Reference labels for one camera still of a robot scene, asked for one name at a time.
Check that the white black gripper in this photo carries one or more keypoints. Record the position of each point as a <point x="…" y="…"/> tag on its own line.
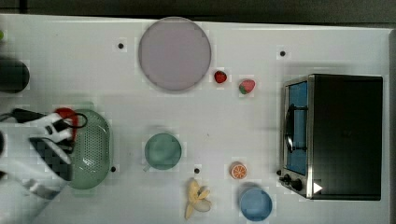
<point x="46" y="129"/>

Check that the red plush ketchup bottle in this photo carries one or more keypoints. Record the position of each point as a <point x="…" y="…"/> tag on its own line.
<point x="70" y="121"/>

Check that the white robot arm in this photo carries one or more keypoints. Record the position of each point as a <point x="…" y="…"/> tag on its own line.
<point x="36" y="169"/>

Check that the green strainer basket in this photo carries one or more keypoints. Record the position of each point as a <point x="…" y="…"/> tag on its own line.
<point x="92" y="153"/>

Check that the black round pot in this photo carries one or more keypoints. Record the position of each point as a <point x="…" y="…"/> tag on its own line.
<point x="14" y="75"/>

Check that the green mug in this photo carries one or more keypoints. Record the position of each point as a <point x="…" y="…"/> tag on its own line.
<point x="162" y="152"/>

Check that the grey round plate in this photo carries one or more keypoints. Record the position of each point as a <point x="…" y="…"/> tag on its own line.
<point x="174" y="53"/>

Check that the peeled toy banana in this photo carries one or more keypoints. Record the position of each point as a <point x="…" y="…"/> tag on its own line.
<point x="197" y="199"/>

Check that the dark red toy strawberry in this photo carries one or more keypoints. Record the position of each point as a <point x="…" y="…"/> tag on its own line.
<point x="220" y="77"/>

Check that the toy orange slice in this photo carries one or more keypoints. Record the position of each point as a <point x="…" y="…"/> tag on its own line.
<point x="238" y="170"/>

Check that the pink toy strawberry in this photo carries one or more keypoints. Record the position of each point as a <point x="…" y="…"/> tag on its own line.
<point x="246" y="86"/>

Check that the blue cup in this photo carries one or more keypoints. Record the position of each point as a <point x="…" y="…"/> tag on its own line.
<point x="255" y="204"/>

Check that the silver toaster oven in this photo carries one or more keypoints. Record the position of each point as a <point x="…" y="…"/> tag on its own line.
<point x="332" y="137"/>

